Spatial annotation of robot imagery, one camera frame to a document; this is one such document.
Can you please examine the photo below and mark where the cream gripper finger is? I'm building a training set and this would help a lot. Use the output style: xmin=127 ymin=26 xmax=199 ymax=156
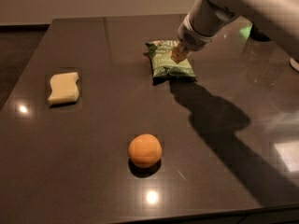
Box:
xmin=171 ymin=44 xmax=189 ymax=63

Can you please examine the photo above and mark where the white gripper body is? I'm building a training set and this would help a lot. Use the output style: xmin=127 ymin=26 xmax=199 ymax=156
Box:
xmin=178 ymin=0 xmax=237 ymax=52

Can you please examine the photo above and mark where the green jalapeno chip bag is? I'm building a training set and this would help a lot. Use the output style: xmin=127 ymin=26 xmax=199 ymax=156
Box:
xmin=145 ymin=40 xmax=196 ymax=78

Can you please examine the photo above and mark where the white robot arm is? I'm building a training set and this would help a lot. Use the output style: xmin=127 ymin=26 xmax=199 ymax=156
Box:
xmin=172 ymin=0 xmax=299 ymax=69

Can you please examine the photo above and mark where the dark snack bag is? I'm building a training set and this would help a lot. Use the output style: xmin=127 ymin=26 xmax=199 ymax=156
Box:
xmin=249 ymin=24 xmax=270 ymax=42

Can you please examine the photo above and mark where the orange fruit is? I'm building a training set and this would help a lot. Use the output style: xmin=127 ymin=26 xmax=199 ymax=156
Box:
xmin=128 ymin=133 xmax=162 ymax=168

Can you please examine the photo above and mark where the yellow wavy sponge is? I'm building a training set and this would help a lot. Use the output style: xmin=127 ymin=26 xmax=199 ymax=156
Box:
xmin=48 ymin=72 xmax=79 ymax=105

